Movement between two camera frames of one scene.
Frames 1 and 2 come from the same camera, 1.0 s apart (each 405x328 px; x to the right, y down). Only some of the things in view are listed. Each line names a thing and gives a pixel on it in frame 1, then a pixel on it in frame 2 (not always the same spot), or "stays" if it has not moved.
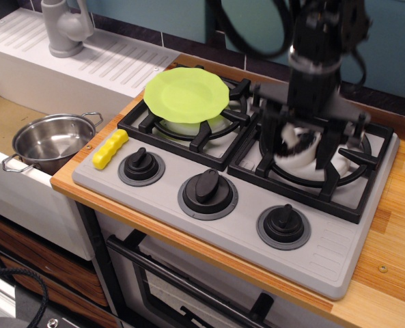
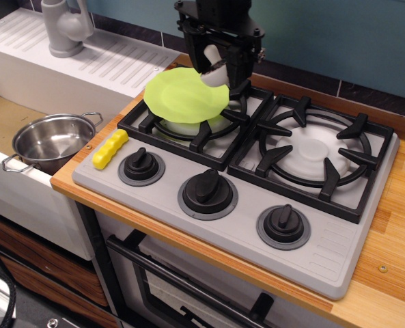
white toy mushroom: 298,144 → 218,75
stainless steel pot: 48,141 stays
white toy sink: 22,80 stays
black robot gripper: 311,96 → 222,22
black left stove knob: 141,168 stays
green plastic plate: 186,96 stays
